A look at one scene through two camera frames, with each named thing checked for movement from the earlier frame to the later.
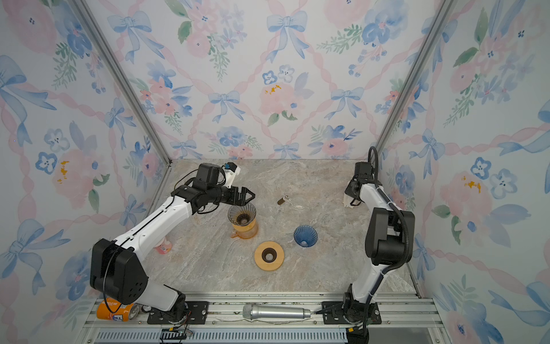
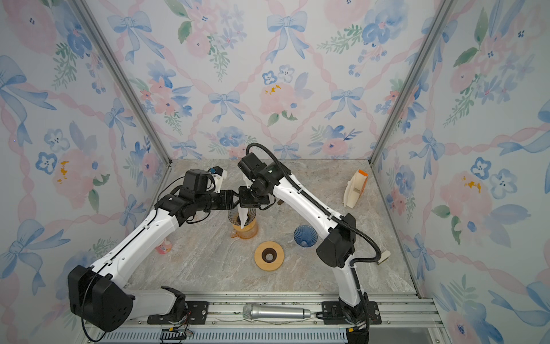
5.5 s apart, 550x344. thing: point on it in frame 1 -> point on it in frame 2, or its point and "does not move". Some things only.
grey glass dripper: (241, 215) does not move
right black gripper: (349, 189) -> (243, 202)
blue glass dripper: (305, 236) does not move
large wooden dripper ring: (269, 256) does not move
